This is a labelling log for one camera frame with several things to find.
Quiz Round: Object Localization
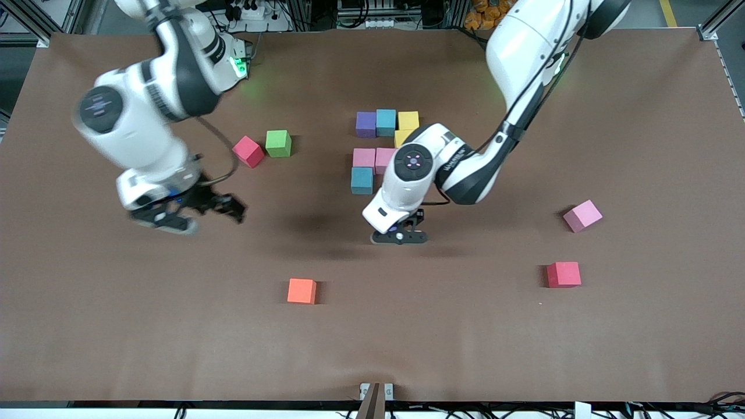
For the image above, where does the orange foam cube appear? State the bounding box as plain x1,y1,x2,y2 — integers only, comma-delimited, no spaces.
287,278,318,305

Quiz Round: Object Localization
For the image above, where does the red foam cube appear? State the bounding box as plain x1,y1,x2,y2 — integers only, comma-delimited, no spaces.
232,136,266,169
546,261,582,289

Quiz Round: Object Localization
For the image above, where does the metal clamp bracket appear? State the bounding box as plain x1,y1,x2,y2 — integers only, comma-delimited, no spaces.
359,382,395,419

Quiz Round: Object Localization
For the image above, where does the blue foam cube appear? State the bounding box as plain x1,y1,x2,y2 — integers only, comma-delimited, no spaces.
350,167,374,196
376,109,398,138

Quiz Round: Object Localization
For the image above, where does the brown table cover sheet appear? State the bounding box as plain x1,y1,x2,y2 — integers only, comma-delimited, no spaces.
0,29,745,403

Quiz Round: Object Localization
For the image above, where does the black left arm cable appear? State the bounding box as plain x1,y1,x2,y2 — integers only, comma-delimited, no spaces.
422,0,594,207

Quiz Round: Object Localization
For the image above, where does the orange mesh bag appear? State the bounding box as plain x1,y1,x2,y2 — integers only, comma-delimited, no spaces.
464,0,516,31

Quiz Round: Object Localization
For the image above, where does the white power strip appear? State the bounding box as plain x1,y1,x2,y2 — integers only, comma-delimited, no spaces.
224,3,292,33

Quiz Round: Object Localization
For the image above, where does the green foam cube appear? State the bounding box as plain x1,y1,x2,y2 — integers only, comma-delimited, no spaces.
265,130,292,158

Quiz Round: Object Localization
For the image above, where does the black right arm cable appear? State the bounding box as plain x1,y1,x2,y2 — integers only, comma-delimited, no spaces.
195,116,239,187

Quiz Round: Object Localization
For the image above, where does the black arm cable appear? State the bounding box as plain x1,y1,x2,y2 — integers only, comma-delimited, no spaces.
195,116,239,187
422,0,594,207

